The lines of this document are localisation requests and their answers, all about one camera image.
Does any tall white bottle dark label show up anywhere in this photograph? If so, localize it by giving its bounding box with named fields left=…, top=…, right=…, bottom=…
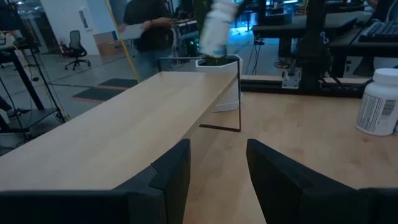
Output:
left=198, top=0, right=239, bottom=58

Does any brown cardboard box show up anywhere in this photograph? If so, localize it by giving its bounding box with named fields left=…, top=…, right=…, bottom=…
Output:
left=93, top=30, right=125, bottom=57

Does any white plant pot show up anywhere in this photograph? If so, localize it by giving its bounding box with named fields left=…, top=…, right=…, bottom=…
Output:
left=195, top=54, right=244, bottom=113

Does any white bottle blue label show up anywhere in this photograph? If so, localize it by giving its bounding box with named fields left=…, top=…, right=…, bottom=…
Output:
left=356, top=67, right=398, bottom=137

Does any black aluminium frame beam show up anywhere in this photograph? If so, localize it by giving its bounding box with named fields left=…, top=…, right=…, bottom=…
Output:
left=241, top=74, right=374, bottom=99

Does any wooden shelf black metal frame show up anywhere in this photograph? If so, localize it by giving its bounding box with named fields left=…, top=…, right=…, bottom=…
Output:
left=0, top=57, right=243, bottom=192

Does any black office chair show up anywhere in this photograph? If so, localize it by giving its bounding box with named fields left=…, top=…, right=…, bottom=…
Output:
left=63, top=30, right=91, bottom=71

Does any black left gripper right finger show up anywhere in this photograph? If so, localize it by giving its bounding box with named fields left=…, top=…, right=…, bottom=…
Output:
left=247, top=139, right=398, bottom=224

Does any yellow hanging cable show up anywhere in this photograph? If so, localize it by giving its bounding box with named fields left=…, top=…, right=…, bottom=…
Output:
left=104, top=0, right=141, bottom=83

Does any person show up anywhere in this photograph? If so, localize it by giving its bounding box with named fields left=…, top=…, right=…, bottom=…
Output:
left=119, top=0, right=175, bottom=82

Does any black tripod stand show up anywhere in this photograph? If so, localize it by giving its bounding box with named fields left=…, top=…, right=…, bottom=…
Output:
left=0, top=40, right=69, bottom=125

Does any white metal bracket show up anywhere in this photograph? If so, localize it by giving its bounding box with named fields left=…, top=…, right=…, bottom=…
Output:
left=281, top=68, right=302, bottom=90

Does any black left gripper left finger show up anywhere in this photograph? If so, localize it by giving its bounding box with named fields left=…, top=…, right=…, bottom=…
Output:
left=0, top=139, right=191, bottom=224

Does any black desk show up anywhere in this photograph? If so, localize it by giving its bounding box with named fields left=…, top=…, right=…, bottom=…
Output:
left=328, top=26, right=398, bottom=58
left=251, top=11, right=374, bottom=40

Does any black floor mat orange edge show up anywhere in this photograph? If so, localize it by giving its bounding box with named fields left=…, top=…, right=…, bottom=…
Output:
left=70, top=87, right=125, bottom=104
left=98, top=77, right=139, bottom=91

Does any black keyboard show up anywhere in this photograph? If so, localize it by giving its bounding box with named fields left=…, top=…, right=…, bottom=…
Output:
left=358, top=21, right=398, bottom=44

